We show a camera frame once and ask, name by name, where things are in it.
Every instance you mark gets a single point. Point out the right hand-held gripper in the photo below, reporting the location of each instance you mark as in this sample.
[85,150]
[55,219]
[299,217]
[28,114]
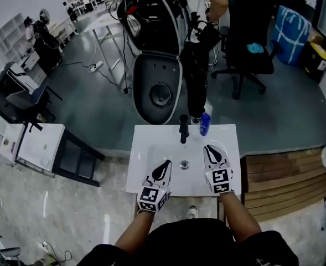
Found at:
[221,181]

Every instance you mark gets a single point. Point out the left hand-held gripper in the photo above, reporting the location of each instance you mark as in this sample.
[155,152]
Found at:
[151,199]

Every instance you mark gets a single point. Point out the blue bottle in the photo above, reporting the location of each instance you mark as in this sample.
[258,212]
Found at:
[205,125]

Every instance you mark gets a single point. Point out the wooden vanity cabinet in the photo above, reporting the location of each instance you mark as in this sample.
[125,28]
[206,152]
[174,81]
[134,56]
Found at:
[221,206]

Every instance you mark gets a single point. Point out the person's right forearm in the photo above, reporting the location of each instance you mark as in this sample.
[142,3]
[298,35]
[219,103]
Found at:
[240,217]

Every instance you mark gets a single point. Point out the person's left forearm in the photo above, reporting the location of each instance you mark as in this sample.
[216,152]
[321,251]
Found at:
[140,226]

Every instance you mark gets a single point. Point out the white sink basin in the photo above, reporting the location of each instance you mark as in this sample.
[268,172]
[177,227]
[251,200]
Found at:
[151,140]

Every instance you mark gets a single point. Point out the white sink on dark stand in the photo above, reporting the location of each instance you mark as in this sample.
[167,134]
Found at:
[41,148]

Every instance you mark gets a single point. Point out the person's right white shoe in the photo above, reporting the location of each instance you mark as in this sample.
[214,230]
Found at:
[192,212]

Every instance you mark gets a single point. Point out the wooden plank platform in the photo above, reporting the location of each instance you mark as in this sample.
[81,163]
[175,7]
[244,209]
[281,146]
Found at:
[284,181]

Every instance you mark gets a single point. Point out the person's black clothes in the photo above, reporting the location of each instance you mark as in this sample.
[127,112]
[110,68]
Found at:
[190,245]

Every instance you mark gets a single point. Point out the black oval shell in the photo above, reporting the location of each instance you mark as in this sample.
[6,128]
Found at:
[146,93]

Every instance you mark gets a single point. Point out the teal cloth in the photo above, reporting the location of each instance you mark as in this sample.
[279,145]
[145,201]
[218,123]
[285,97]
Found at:
[255,48]

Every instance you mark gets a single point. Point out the white power strip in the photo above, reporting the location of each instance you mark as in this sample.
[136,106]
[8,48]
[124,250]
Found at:
[95,66]

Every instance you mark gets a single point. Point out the small black faucet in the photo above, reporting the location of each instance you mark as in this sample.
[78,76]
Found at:
[34,126]

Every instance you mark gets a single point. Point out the yellow and black box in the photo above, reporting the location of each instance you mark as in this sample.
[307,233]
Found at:
[316,62]

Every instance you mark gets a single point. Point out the black mesh office chair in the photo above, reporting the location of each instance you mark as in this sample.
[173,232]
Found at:
[245,23]

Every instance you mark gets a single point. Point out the blue bag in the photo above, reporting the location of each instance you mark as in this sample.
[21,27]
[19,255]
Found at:
[290,35]

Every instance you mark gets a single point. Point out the grey chair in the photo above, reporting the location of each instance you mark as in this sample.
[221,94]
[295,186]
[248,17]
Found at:
[18,98]

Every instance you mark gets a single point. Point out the cardboard box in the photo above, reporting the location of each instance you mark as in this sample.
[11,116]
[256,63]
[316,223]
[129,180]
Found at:
[315,36]

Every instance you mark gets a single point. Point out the white table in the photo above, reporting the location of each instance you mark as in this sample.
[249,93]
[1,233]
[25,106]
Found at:
[102,22]

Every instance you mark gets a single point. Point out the white shelf unit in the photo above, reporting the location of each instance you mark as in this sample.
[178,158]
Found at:
[10,35]

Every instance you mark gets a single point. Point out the white sink on metal frame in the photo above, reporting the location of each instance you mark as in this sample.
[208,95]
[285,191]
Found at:
[10,145]

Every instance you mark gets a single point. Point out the round wall mirror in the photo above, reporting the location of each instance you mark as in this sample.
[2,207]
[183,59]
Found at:
[44,15]

